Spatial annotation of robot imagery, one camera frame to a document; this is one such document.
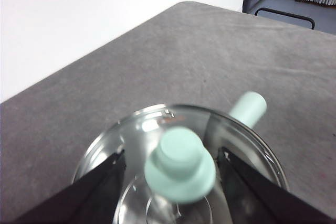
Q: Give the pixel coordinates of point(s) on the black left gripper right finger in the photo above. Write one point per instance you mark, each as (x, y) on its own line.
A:
(257, 195)

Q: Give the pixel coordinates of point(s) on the glass pot lid green knob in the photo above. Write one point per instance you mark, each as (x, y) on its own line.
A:
(181, 161)

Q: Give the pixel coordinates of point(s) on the black metal bar frame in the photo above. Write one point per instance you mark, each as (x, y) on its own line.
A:
(286, 15)

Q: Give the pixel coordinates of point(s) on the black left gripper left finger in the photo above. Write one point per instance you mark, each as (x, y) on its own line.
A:
(86, 197)

